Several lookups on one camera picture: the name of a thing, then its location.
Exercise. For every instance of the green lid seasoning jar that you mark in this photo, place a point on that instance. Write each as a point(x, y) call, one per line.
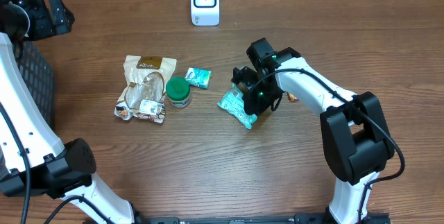
point(179, 92)

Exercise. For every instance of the dark grey mesh basket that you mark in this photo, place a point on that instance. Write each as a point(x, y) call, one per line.
point(39, 79)

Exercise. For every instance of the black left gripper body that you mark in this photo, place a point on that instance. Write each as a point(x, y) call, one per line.
point(48, 16)

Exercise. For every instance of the teal tissue packet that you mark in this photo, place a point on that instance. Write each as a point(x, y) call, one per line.
point(233, 103)

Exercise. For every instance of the white barcode scanner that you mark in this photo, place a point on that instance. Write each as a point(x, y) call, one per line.
point(205, 12)

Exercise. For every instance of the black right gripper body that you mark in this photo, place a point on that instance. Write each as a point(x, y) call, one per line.
point(265, 96)

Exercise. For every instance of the orange white snack packet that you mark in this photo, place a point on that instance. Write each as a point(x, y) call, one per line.
point(292, 98)

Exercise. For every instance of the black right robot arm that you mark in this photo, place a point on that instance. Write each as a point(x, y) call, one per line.
point(356, 140)

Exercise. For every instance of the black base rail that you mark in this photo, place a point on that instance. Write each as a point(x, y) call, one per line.
point(225, 220)

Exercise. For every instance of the beige brown snack pouch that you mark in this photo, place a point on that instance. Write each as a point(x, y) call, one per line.
point(145, 92)

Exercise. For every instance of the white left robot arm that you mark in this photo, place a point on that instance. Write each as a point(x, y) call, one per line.
point(34, 160)

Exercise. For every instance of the small teal white packet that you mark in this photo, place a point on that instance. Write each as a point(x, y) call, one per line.
point(198, 77)

